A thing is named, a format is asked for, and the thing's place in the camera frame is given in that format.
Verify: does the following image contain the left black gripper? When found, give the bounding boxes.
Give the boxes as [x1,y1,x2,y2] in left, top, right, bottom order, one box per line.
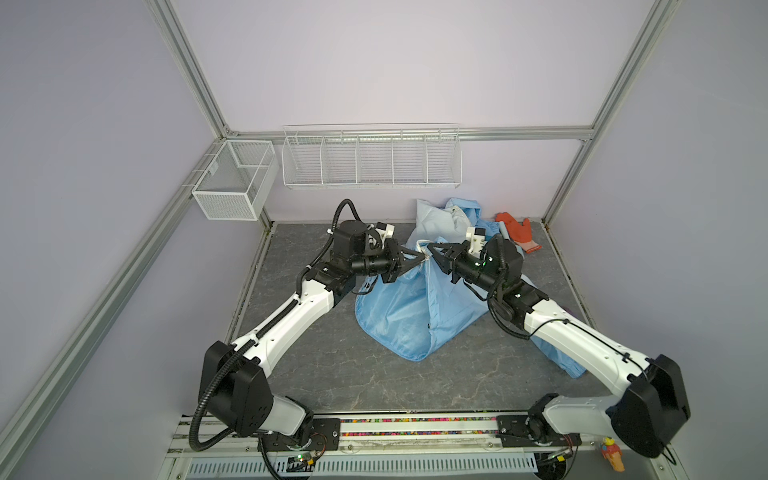
[352,239,425,284]

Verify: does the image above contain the light blue zip jacket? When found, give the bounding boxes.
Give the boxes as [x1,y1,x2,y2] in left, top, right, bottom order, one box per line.
[355,197,588,379]

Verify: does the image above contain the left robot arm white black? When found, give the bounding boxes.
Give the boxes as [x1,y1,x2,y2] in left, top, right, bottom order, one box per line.
[188,199,425,452]

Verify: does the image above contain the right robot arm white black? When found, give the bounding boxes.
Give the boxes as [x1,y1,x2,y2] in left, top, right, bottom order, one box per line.
[427,235,691,458]

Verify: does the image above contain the white mesh box basket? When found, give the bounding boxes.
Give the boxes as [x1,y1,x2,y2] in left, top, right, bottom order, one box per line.
[192,140,279,221]

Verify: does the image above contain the white ventilation grille strip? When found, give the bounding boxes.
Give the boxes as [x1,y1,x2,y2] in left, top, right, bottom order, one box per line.
[184,452,538,479]

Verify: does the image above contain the small toy figure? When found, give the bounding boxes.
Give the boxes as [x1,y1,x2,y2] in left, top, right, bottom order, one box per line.
[600,437,625,473]

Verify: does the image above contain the white wire wall shelf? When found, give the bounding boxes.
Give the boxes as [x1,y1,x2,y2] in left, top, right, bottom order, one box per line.
[282,123,463,189]

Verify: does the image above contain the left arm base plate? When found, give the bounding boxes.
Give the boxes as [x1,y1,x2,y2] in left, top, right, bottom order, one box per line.
[265,417,341,452]

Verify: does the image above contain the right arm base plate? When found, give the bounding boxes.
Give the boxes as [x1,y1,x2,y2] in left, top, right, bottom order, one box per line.
[496,414,582,447]

